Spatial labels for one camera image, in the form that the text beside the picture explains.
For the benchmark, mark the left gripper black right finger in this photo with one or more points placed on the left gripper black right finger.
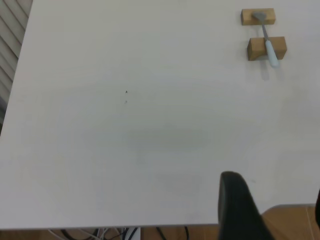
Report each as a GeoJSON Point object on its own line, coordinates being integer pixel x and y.
{"type": "Point", "coordinates": [318, 205]}

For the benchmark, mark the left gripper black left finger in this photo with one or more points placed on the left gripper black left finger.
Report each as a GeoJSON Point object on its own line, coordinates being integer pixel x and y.
{"type": "Point", "coordinates": [235, 205]}

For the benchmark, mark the flat rectangular wooden block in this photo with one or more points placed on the flat rectangular wooden block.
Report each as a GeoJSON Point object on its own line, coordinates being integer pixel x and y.
{"type": "Point", "coordinates": [246, 17]}

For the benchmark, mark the white power strip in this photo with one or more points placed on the white power strip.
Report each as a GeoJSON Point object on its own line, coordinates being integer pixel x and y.
{"type": "Point", "coordinates": [133, 234]}

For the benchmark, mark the arched wooden block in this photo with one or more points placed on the arched wooden block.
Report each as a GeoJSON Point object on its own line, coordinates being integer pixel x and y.
{"type": "Point", "coordinates": [255, 47]}

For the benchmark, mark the white slatted window blind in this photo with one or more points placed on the white slatted window blind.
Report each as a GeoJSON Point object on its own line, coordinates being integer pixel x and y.
{"type": "Point", "coordinates": [11, 37]}

